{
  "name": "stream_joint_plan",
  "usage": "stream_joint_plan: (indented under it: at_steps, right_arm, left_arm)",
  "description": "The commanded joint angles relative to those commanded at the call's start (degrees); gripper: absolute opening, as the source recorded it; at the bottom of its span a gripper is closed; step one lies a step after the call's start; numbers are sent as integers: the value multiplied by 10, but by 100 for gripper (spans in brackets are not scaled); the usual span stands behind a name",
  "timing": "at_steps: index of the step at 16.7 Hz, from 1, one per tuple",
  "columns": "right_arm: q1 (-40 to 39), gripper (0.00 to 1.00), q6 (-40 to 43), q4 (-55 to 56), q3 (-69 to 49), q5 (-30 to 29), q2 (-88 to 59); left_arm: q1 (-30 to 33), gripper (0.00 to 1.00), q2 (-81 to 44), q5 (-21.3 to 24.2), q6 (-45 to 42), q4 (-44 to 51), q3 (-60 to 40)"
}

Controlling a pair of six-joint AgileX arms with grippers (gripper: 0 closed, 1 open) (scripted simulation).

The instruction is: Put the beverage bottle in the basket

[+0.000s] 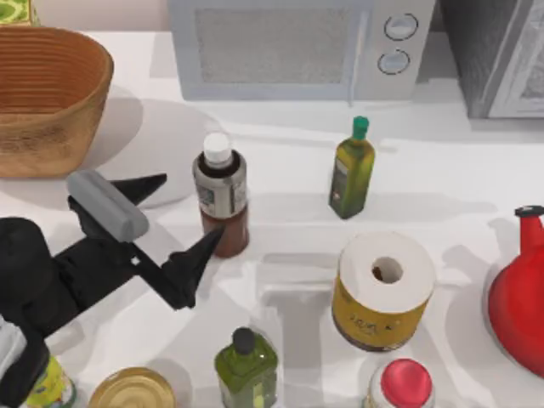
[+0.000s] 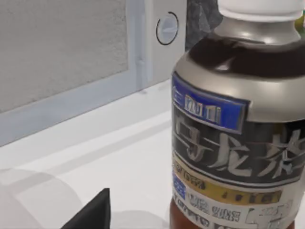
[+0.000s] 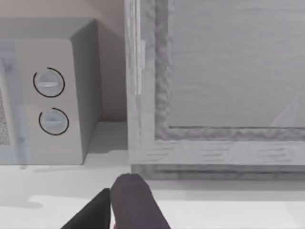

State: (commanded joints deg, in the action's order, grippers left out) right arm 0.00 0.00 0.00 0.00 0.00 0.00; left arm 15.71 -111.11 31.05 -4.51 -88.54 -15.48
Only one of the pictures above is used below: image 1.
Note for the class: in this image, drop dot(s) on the pale grey rounded box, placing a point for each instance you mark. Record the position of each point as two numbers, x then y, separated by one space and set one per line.
112 208

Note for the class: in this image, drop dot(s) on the brown bottle with white cap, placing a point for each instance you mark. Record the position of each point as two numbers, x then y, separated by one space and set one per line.
221 195

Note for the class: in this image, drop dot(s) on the green bottle with black cap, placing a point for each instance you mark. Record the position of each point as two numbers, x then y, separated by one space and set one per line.
246 374

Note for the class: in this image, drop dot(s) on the brown woven basket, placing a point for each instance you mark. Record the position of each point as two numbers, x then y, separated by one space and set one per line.
47 106

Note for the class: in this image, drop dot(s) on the gold tin can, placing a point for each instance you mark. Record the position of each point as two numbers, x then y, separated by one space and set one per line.
132 391

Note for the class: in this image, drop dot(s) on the yellow and green can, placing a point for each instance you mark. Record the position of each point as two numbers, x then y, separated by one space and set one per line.
53 387

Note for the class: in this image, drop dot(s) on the pale microwave oven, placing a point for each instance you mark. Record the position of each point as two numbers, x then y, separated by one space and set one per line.
276 47

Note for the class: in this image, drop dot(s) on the yellow can with white top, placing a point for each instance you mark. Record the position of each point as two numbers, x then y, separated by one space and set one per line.
382 297

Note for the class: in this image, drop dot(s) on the green patterned box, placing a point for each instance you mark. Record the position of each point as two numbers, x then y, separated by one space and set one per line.
17 10

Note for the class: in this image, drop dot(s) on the jar with red lid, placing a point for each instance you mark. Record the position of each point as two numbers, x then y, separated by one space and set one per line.
404 382

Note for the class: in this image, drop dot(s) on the round microwave knob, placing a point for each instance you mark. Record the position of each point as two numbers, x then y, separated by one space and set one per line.
400 25
394 62

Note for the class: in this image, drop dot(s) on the red jug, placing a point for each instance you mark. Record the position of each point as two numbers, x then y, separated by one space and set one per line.
523 297

